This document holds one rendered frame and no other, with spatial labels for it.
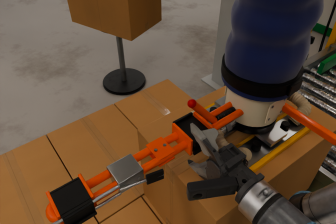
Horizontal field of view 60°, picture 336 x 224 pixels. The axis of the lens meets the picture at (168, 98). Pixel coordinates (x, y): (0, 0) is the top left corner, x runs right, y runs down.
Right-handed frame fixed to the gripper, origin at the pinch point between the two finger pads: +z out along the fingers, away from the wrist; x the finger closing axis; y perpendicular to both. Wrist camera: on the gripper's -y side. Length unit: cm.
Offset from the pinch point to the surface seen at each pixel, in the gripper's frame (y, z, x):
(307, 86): 121, 24, -53
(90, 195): -27.6, 0.1, 2.1
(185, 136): -0.2, 0.4, 2.8
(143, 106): 29, 70, -53
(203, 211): -2.9, -11.7, -15.1
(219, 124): 11.4, -0.5, 0.9
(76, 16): 37, 176, -39
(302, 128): 40.8, -11.4, -10.5
